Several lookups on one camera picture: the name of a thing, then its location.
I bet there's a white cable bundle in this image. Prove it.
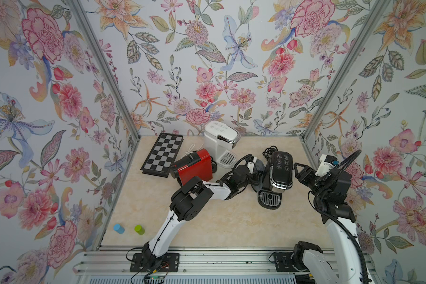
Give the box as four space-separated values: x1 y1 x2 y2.
182 142 204 157

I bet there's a black coffee machine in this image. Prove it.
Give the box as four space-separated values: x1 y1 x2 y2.
257 146 293 210

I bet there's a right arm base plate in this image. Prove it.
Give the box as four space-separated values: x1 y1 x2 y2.
269 250 324 273

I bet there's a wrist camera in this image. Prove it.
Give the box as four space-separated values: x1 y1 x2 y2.
315 155 339 177
245 156 257 174

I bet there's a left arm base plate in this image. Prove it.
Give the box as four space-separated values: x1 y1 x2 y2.
130 253 180 273

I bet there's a blue cylinder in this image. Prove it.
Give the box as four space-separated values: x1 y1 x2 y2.
113 224 125 234

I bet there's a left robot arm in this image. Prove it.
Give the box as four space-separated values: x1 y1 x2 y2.
142 164 255 267

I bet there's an aluminium rail frame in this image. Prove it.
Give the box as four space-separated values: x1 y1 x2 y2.
73 248 314 284

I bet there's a black white chessboard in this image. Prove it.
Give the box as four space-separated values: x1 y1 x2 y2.
141 133 183 178

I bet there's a red coffee machine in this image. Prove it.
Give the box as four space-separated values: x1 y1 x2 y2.
169 149 217 186

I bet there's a grey cleaning cloth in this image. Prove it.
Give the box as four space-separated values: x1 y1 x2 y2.
251 159 266 192

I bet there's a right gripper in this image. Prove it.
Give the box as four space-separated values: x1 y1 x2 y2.
295 162 330 201

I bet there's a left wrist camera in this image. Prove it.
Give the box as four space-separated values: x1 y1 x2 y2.
245 156 257 174

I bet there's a black machine power cord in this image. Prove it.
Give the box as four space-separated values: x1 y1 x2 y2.
262 145 279 160

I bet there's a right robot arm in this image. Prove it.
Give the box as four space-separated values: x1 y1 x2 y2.
291 160 372 284

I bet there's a green cylinder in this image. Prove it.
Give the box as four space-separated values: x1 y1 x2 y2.
134 225 146 235

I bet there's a white coffee machine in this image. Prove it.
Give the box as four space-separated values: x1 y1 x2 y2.
204 121 241 169

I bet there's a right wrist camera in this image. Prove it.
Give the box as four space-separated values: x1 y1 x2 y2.
315 155 339 177

